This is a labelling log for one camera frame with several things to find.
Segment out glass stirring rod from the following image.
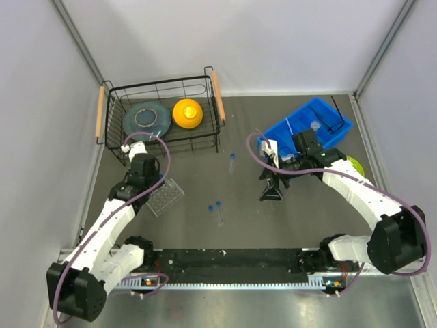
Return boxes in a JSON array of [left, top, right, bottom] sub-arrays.
[[285, 118, 294, 136]]

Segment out small clear glass flask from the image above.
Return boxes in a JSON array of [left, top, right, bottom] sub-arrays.
[[310, 120, 321, 132]]

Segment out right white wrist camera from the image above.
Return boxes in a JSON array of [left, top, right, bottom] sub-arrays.
[[260, 139, 279, 168]]

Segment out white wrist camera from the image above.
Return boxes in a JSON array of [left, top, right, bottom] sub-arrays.
[[121, 141, 148, 162], [260, 139, 279, 168]]

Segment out lime green plate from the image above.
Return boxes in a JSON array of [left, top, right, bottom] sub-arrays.
[[341, 156, 365, 180]]

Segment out plastic bag of cotton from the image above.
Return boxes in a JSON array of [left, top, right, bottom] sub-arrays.
[[280, 154, 296, 163]]

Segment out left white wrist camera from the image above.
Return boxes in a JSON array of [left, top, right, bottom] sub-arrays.
[[121, 141, 148, 162]]

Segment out black wire ring stand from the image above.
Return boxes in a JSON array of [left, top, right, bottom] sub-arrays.
[[309, 96, 346, 135]]

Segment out black wire basket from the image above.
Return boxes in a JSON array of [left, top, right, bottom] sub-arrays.
[[95, 66, 226, 164]]

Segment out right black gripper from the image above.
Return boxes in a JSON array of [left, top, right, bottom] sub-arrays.
[[259, 154, 307, 201]]

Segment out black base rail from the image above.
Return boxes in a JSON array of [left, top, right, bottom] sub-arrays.
[[154, 248, 325, 284]]

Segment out orange ribbed bowl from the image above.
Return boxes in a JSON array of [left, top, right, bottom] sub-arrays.
[[172, 98, 203, 130]]

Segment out blue plastic divided bin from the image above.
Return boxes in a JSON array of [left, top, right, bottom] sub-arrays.
[[264, 100, 353, 157]]

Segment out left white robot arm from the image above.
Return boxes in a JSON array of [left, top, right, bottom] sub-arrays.
[[46, 152, 162, 325]]

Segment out clear test tube rack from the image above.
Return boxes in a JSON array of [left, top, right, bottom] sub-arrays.
[[146, 178, 185, 217]]

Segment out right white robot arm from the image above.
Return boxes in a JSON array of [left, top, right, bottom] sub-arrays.
[[254, 129, 430, 275]]

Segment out blue ceramic plate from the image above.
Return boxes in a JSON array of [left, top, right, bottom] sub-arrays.
[[122, 101, 172, 137]]

